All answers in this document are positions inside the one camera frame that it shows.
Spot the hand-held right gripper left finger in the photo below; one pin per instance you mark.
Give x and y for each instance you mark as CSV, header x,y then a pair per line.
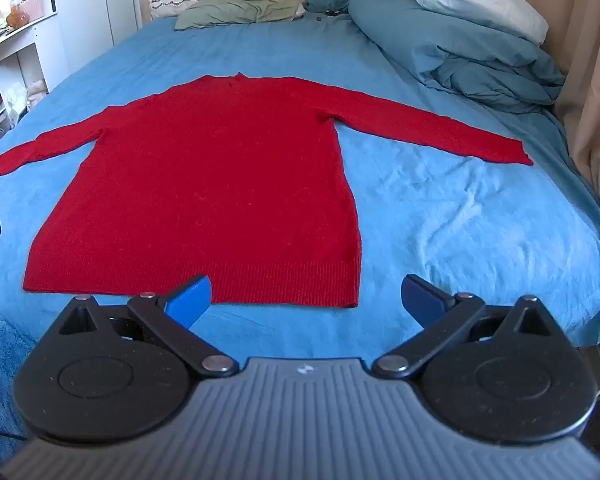
x,y
192,302

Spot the white shelf unit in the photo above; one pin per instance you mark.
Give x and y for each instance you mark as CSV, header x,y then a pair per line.
x,y
30,50

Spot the green pillow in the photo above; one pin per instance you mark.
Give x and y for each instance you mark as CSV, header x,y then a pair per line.
x,y
230,12

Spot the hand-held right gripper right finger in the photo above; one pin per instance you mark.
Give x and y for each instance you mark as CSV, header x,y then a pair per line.
x,y
419,301

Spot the white wardrobe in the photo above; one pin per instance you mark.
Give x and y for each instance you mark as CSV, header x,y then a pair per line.
x,y
95,0

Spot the pink soft bag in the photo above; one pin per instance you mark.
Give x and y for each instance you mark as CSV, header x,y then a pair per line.
x,y
36,91

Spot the red towel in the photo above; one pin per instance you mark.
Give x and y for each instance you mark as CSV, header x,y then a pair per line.
x,y
205,185

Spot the blue fluffy rug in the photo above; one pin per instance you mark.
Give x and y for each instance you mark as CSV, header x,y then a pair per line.
x,y
2,360

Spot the beige curtain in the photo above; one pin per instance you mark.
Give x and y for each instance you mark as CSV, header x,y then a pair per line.
x,y
590,60

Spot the blue bolster cushion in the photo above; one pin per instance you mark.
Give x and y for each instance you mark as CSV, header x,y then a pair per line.
x,y
455,45

